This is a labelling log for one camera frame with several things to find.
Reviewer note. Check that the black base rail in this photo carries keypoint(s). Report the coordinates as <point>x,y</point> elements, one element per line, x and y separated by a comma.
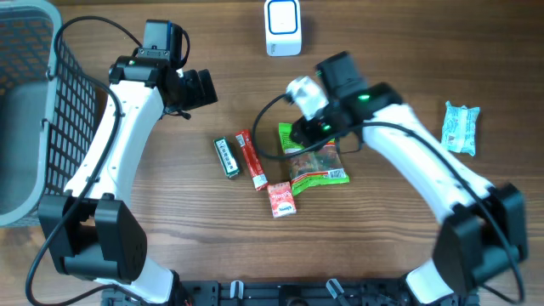
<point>366,292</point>

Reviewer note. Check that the teal white snack packet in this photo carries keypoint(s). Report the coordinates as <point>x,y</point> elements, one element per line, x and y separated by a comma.
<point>459,129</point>

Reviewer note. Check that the red long stick packet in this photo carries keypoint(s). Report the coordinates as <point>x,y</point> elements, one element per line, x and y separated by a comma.
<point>255,168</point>

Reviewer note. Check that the white barcode scanner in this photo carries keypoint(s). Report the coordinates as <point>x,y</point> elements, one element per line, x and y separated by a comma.
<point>283,28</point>

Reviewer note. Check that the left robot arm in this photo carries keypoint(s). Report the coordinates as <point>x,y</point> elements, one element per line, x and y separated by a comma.
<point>90,232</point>

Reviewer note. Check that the green snack bag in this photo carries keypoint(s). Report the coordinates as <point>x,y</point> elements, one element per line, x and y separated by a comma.
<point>316,168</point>

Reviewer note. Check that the red small box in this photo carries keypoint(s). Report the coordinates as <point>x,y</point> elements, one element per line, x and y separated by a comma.
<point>281,199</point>

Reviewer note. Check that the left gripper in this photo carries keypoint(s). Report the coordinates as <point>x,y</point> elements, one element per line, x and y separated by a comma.
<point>198,98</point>

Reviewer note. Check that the dark green gum pack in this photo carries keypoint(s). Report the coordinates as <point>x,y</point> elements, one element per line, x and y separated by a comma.
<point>227,157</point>

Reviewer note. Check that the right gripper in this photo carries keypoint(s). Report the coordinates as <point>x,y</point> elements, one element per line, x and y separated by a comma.
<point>310,136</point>

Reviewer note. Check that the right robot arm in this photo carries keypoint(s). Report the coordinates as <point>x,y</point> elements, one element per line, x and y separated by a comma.
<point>482,227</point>

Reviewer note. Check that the grey plastic shopping basket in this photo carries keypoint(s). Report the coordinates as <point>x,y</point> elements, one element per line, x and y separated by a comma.
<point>48,115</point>

